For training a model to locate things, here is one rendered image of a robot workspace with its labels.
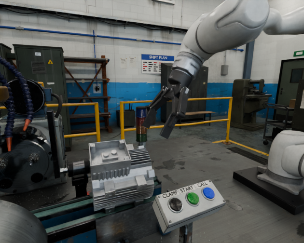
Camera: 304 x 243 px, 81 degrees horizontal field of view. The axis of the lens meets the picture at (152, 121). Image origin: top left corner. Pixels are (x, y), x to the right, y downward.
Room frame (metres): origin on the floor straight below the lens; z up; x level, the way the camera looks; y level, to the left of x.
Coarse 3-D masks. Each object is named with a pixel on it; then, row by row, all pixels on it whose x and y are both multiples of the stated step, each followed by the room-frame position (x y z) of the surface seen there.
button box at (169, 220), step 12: (168, 192) 0.39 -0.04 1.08; (180, 192) 0.39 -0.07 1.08; (216, 192) 0.41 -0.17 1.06; (156, 204) 0.37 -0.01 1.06; (168, 204) 0.36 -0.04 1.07; (192, 204) 0.37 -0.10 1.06; (204, 204) 0.38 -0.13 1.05; (216, 204) 0.38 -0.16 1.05; (156, 216) 0.37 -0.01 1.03; (168, 216) 0.33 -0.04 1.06; (180, 216) 0.34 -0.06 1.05; (192, 216) 0.35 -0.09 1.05; (204, 216) 0.39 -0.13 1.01; (168, 228) 0.33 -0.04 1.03
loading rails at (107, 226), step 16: (160, 192) 0.69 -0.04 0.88; (48, 208) 0.53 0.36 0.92; (64, 208) 0.53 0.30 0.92; (80, 208) 0.55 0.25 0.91; (128, 208) 0.51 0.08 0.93; (144, 208) 0.53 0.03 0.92; (48, 224) 0.50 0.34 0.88; (64, 224) 0.46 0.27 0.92; (80, 224) 0.45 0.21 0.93; (96, 224) 0.46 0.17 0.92; (112, 224) 0.49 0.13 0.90; (128, 224) 0.51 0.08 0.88; (144, 224) 0.53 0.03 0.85; (48, 240) 0.42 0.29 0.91; (64, 240) 0.43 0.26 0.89; (80, 240) 0.45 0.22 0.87; (96, 240) 0.47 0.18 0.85; (112, 240) 0.48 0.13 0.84; (128, 240) 0.51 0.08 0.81
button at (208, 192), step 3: (204, 189) 0.41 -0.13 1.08; (207, 189) 0.41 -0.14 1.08; (210, 189) 0.41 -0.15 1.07; (204, 192) 0.40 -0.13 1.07; (207, 192) 0.40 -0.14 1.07; (210, 192) 0.40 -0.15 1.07; (213, 192) 0.40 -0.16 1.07; (207, 195) 0.39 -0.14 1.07; (210, 195) 0.39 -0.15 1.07; (213, 195) 0.40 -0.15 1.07; (210, 198) 0.39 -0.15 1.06
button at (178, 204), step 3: (174, 198) 0.37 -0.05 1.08; (177, 198) 0.37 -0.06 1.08; (171, 201) 0.36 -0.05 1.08; (174, 201) 0.36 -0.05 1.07; (177, 201) 0.36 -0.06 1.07; (180, 201) 0.37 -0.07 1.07; (171, 204) 0.35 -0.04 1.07; (174, 204) 0.35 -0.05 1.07; (177, 204) 0.36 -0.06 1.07; (180, 204) 0.36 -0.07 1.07; (171, 207) 0.35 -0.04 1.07; (174, 207) 0.35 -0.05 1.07; (177, 207) 0.35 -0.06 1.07; (180, 207) 0.35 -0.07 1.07; (174, 210) 0.35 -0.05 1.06; (177, 210) 0.35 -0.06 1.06
